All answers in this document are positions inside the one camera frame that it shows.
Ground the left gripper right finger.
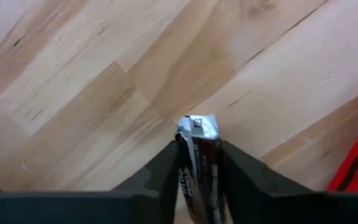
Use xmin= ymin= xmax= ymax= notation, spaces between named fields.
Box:
xmin=221 ymin=140 xmax=358 ymax=224

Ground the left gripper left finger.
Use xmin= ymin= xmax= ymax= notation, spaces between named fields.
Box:
xmin=0 ymin=141 xmax=180 ymax=224

